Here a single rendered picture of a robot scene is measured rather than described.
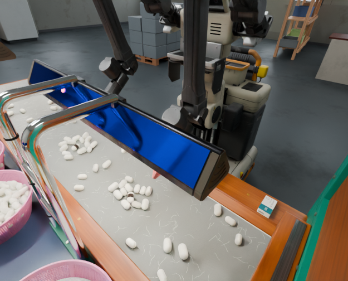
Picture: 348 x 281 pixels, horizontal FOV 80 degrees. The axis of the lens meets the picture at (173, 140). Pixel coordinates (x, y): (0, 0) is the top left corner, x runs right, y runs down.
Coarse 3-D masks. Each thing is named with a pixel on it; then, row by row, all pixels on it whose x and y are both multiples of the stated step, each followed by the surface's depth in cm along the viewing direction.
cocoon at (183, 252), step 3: (180, 246) 52; (183, 246) 52; (186, 246) 53; (180, 249) 52; (183, 249) 51; (186, 249) 52; (180, 252) 51; (183, 252) 51; (186, 252) 51; (180, 255) 51; (183, 255) 50; (186, 255) 51; (183, 258) 50; (186, 258) 51
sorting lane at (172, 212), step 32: (64, 128) 98; (64, 160) 80; (96, 160) 80; (128, 160) 81; (96, 192) 68; (128, 192) 68; (160, 192) 69; (128, 224) 59; (160, 224) 59; (192, 224) 60; (224, 224) 60; (160, 256) 52; (192, 256) 52; (224, 256) 52; (256, 256) 53
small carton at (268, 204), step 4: (264, 200) 62; (268, 200) 62; (272, 200) 62; (264, 204) 60; (268, 204) 61; (272, 204) 61; (260, 208) 59; (264, 208) 59; (268, 208) 59; (272, 208) 59; (260, 212) 60; (264, 212) 59; (268, 212) 58; (268, 216) 59
